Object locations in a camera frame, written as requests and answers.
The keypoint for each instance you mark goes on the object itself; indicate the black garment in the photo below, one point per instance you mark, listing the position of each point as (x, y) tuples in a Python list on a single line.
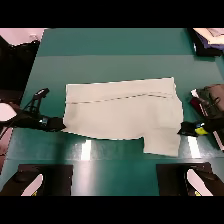
[(203, 50)]

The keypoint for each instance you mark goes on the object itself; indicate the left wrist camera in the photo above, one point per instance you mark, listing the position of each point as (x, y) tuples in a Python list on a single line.
[(40, 92)]

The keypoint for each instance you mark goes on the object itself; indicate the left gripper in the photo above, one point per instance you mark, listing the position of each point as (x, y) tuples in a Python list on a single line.
[(51, 124)]

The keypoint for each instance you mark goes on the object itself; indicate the cream garment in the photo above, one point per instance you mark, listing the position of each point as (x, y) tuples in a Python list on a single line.
[(210, 33)]

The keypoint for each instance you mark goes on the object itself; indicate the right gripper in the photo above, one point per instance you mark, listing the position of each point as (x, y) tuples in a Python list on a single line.
[(191, 128)]

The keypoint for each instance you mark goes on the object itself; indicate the white garment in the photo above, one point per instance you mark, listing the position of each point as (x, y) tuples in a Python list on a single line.
[(123, 110)]

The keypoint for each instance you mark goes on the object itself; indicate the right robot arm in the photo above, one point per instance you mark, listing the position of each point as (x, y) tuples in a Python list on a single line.
[(215, 125)]

